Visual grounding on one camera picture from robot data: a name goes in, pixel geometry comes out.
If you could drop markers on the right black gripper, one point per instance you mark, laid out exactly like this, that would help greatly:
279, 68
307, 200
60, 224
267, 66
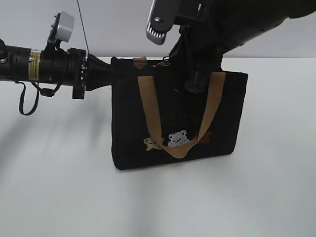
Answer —
198, 66

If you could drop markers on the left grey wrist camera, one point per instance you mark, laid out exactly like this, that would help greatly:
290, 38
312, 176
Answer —
62, 28

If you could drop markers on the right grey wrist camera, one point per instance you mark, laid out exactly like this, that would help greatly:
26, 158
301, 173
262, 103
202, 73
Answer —
161, 19

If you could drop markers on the black canvas tote bag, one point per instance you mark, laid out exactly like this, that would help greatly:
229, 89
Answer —
180, 114

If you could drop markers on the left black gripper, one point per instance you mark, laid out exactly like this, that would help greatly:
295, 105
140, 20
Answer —
100, 74

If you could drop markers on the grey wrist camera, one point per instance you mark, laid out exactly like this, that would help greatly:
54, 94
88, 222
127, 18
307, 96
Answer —
62, 28
161, 19

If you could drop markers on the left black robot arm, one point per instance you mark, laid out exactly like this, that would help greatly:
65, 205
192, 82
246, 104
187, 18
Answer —
53, 67

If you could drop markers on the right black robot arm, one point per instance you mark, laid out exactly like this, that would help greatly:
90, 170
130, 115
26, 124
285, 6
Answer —
224, 25

